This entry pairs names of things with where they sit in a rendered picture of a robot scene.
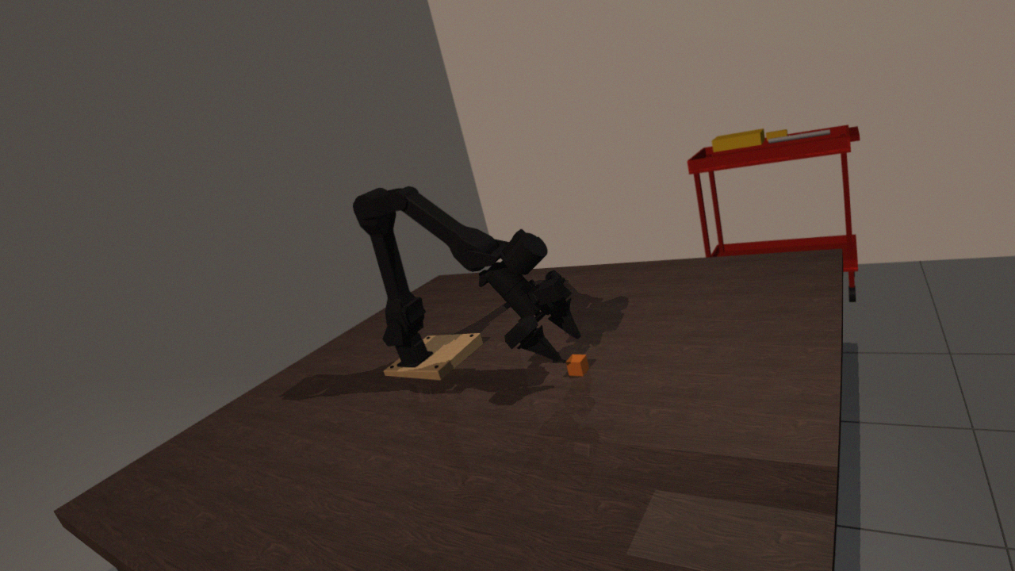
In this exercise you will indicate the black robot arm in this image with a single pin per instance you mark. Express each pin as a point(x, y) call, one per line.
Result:
point(474, 249)

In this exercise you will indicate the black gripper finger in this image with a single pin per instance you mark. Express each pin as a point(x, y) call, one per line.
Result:
point(564, 320)
point(538, 344)

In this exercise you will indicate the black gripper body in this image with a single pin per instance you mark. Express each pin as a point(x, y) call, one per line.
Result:
point(527, 325)

